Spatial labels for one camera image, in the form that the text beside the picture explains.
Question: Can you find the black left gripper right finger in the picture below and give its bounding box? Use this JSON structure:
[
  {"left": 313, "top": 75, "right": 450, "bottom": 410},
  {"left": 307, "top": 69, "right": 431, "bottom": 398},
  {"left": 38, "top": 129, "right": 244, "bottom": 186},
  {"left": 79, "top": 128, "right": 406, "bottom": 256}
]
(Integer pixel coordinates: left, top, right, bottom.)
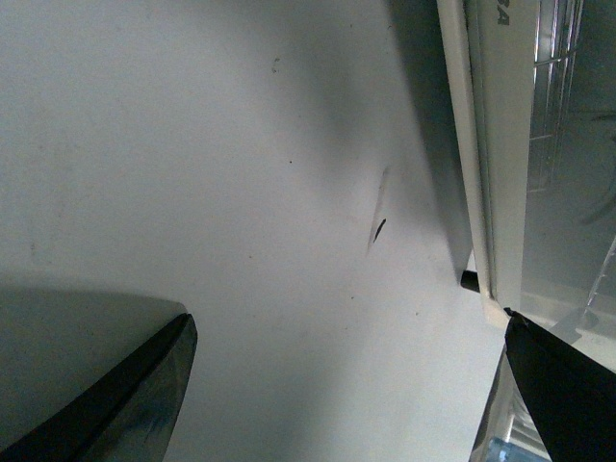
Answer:
[{"left": 505, "top": 308, "right": 615, "bottom": 461}]

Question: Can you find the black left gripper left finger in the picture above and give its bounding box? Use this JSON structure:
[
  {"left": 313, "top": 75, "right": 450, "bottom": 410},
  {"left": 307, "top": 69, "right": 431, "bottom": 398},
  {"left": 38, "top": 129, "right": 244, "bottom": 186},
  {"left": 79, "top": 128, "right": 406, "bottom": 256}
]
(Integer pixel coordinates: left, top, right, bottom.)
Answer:
[{"left": 1, "top": 314, "right": 196, "bottom": 461}]

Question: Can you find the white Toshiba toaster oven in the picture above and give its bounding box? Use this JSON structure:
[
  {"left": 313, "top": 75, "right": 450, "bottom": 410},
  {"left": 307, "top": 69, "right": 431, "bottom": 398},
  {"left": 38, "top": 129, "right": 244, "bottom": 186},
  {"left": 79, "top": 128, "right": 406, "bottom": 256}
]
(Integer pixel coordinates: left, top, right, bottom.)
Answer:
[{"left": 438, "top": 1, "right": 615, "bottom": 461}]

